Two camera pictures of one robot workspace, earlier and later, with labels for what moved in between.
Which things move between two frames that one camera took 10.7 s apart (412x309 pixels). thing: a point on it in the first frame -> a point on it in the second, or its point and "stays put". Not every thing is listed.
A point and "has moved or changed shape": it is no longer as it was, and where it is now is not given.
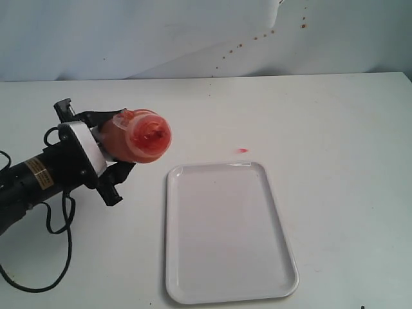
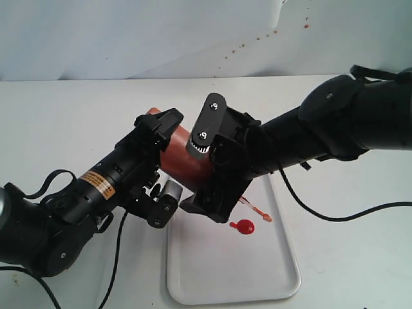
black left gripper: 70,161 -> 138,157
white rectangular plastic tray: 224,238 stays put
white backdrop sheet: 79,40 stays put
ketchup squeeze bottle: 138,136 has moved or changed shape
